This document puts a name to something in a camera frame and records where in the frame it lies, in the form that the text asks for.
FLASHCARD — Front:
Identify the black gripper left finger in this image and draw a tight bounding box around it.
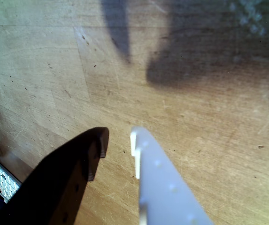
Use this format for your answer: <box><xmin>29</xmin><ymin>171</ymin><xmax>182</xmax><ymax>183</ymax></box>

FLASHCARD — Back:
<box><xmin>0</xmin><ymin>127</ymin><xmax>110</xmax><ymax>225</ymax></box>

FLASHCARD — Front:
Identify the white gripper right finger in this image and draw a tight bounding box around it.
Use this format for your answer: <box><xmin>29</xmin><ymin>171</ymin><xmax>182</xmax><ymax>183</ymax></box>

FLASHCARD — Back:
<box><xmin>130</xmin><ymin>126</ymin><xmax>215</xmax><ymax>225</ymax></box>

